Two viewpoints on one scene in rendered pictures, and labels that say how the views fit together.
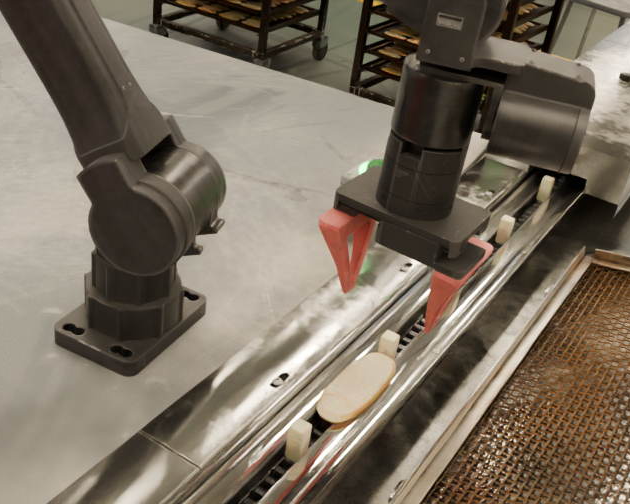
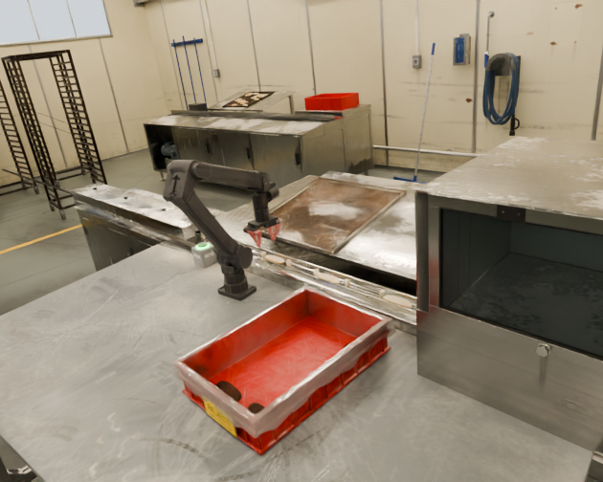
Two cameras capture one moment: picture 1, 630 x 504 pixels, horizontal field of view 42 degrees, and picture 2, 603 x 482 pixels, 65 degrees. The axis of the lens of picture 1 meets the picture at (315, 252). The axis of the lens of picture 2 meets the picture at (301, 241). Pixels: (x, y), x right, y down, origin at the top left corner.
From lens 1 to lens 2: 1.53 m
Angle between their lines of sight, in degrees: 62
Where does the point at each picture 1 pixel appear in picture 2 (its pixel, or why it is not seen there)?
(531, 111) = (273, 190)
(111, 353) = (252, 289)
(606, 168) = not seen: hidden behind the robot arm
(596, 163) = not seen: hidden behind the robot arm
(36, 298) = (221, 305)
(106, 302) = (242, 282)
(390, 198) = (265, 218)
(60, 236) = (190, 306)
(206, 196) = not seen: hidden behind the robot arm
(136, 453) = (291, 275)
